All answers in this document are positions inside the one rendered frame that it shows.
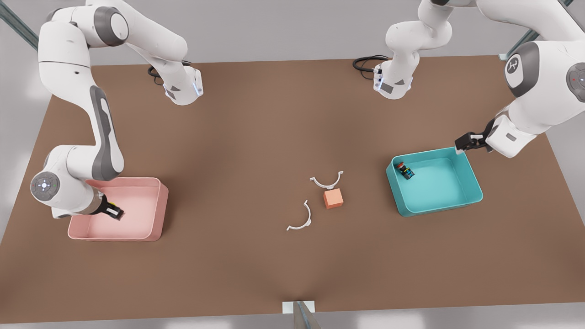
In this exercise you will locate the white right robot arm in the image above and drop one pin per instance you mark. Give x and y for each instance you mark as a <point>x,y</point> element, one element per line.
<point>68,55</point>

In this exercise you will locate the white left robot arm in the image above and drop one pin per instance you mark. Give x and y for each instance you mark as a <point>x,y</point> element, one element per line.
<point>544,91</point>

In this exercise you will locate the pink storage box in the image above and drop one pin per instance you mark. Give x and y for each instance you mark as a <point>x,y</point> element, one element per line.
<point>141,214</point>

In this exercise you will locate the blue storage box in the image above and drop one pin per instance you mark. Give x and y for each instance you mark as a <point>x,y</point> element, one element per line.
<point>438,183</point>

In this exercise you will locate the orange cube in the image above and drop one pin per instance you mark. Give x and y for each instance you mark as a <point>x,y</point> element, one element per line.
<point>333,199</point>

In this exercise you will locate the red button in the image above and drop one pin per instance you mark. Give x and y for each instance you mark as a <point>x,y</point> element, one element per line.
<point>405,171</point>

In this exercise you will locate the white curved clip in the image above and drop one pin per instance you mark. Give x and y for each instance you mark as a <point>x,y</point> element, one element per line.
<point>307,218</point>
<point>325,185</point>

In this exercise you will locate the silver frame post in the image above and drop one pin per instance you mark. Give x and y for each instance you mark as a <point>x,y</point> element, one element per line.
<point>525,39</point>
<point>18,25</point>
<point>302,315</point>

